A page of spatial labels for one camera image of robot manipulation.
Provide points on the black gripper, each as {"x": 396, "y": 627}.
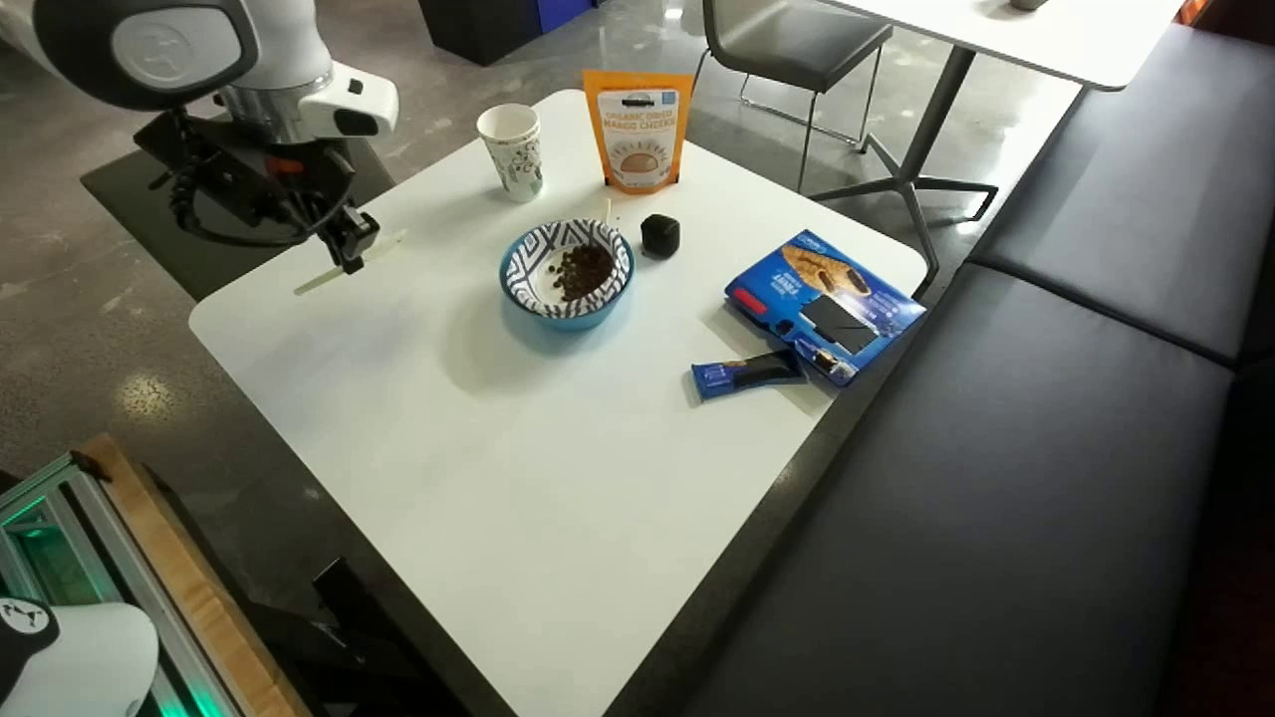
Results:
{"x": 253, "y": 164}

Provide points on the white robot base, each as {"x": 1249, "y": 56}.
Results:
{"x": 85, "y": 664}

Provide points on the grey upholstered chair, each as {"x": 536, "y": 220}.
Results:
{"x": 201, "y": 266}

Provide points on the blue patterned bowl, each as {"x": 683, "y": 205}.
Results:
{"x": 529, "y": 273}

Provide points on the patterned white paper cup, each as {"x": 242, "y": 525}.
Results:
{"x": 516, "y": 158}

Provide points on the dark brown food pieces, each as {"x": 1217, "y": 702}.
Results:
{"x": 579, "y": 273}

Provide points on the black cabinet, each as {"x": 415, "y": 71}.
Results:
{"x": 490, "y": 27}

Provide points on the orange stand-up snack pouch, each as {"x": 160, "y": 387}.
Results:
{"x": 641, "y": 137}

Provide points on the small black round cap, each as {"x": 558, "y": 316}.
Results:
{"x": 662, "y": 237}

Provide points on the light wooden plank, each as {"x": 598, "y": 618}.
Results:
{"x": 186, "y": 585}

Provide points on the blue cookie box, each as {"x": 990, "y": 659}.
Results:
{"x": 820, "y": 303}

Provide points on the dark seat metal-leg chair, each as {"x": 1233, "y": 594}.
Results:
{"x": 795, "y": 43}

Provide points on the white side table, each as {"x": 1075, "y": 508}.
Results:
{"x": 1051, "y": 34}

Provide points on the black leather bench sofa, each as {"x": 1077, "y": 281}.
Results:
{"x": 1039, "y": 502}

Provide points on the green-lit metal frame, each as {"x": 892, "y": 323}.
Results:
{"x": 55, "y": 513}

